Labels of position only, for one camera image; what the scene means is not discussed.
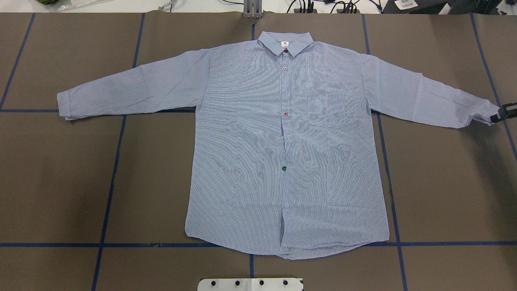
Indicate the aluminium frame post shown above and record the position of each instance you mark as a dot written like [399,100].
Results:
[252,9]

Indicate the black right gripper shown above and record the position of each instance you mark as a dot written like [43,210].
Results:
[505,112]

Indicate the light blue striped shirt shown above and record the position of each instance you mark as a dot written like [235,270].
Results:
[284,158]

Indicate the green fabric pouch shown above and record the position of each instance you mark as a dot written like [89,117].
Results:
[47,2]

